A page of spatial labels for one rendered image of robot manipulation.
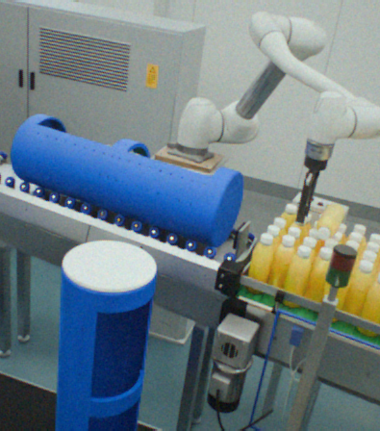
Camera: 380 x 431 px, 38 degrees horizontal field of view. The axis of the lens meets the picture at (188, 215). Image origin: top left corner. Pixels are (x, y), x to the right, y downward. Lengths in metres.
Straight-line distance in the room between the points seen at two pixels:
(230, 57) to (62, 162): 2.88
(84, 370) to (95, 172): 0.71
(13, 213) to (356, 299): 1.37
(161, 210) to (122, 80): 1.90
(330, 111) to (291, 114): 2.97
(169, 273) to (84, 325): 0.49
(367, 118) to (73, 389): 1.26
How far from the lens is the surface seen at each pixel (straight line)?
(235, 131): 2.61
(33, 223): 2.29
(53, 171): 2.13
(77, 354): 1.72
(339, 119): 1.79
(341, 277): 1.50
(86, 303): 1.59
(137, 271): 1.63
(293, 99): 4.71
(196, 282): 1.97
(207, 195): 1.84
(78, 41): 3.79
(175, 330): 2.99
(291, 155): 4.83
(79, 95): 3.87
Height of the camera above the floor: 1.91
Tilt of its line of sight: 26 degrees down
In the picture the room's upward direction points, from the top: 8 degrees clockwise
